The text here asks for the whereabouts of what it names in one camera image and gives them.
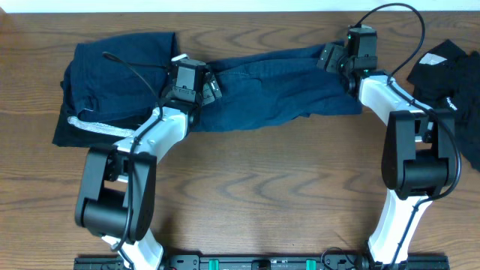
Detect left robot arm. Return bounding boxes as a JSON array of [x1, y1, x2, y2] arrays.
[[73, 55, 212, 269]]

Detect blue denim shorts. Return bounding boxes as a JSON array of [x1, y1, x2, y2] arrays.
[[194, 44, 362, 132]]

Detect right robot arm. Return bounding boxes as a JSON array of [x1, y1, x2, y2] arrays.
[[317, 24, 461, 269]]

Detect folded navy shorts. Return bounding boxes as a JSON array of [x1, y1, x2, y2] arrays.
[[61, 32, 179, 122]]

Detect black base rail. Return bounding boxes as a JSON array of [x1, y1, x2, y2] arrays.
[[73, 253, 450, 270]]

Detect black garment with logo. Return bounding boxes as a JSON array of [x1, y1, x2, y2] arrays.
[[407, 40, 479, 170]]

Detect folded black shorts white stripe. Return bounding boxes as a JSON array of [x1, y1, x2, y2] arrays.
[[52, 103, 152, 148]]

